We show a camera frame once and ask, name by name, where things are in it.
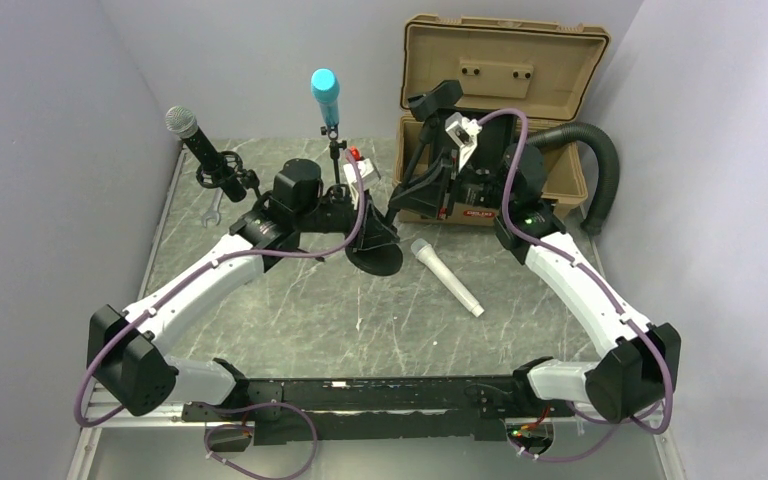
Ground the black corrugated hose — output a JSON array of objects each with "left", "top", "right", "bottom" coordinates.
[{"left": 526, "top": 121, "right": 621, "bottom": 236}]

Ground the white microphone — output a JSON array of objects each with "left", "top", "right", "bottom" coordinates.
[{"left": 411, "top": 239, "right": 485, "bottom": 318}]

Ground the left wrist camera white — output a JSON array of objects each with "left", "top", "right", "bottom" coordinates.
[{"left": 343, "top": 146, "right": 381, "bottom": 195}]

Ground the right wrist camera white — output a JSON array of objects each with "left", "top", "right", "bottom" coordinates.
[{"left": 445, "top": 113, "right": 482, "bottom": 171}]

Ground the black tripod stand centre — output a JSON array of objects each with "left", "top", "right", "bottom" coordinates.
[{"left": 321, "top": 125, "right": 362, "bottom": 210}]

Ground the tan plastic toolbox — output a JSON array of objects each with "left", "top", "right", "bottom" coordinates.
[{"left": 392, "top": 14, "right": 611, "bottom": 227}]

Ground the black tripod stand left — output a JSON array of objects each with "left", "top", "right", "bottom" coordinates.
[{"left": 195, "top": 150, "right": 271, "bottom": 210}]

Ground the black tripod stand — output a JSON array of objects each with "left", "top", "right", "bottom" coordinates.
[
  {"left": 195, "top": 150, "right": 271, "bottom": 210},
  {"left": 321, "top": 125, "right": 362, "bottom": 210}
]

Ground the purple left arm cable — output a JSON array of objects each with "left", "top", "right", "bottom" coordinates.
[{"left": 73, "top": 148, "right": 367, "bottom": 480}]

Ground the cyan microphone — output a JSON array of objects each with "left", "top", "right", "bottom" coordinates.
[{"left": 310, "top": 68, "right": 340, "bottom": 129}]

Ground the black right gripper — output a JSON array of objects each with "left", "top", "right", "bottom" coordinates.
[{"left": 392, "top": 147, "right": 514, "bottom": 219}]

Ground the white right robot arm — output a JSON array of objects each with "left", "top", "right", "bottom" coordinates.
[{"left": 494, "top": 142, "right": 681, "bottom": 434}]

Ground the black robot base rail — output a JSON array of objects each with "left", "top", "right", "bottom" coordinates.
[{"left": 182, "top": 374, "right": 572, "bottom": 446}]

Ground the black round base mic stand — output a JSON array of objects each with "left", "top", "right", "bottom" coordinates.
[{"left": 346, "top": 80, "right": 463, "bottom": 277}]

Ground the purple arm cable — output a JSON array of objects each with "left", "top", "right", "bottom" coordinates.
[
  {"left": 73, "top": 148, "right": 367, "bottom": 480},
  {"left": 476, "top": 107, "right": 675, "bottom": 464}
]

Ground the silver open-end wrench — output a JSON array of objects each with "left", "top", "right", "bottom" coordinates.
[{"left": 201, "top": 189, "right": 223, "bottom": 228}]

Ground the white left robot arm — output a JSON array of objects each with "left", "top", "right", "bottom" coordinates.
[{"left": 87, "top": 158, "right": 403, "bottom": 420}]

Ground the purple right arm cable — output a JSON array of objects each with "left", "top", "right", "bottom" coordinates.
[{"left": 476, "top": 107, "right": 675, "bottom": 464}]

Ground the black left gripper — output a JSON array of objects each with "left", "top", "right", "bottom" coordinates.
[{"left": 296, "top": 183, "right": 400, "bottom": 253}]

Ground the black microphone silver grille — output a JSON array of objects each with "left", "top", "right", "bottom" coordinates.
[{"left": 165, "top": 106, "right": 222, "bottom": 171}]

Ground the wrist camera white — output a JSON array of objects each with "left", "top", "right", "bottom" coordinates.
[
  {"left": 343, "top": 146, "right": 381, "bottom": 195},
  {"left": 445, "top": 113, "right": 482, "bottom": 171}
]

